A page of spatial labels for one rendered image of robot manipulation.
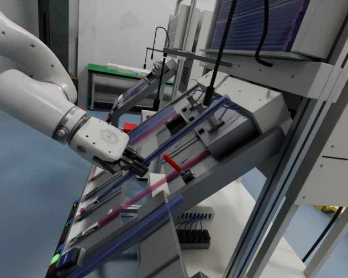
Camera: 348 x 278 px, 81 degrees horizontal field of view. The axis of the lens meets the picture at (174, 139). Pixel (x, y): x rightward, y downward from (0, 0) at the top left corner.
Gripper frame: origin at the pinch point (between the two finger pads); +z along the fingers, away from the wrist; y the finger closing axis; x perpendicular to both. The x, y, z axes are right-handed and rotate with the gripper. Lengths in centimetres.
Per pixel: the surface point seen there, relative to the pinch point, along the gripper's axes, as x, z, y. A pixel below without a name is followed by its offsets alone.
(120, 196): 25.3, 4.6, 11.1
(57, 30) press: 107, -163, 307
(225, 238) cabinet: 28, 58, 21
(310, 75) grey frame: -37.0, 17.1, 7.3
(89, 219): 36.8, 0.4, 6.2
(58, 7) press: 79, -175, 314
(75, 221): 41.8, -3.2, 6.6
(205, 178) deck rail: -5.4, 15.7, 1.9
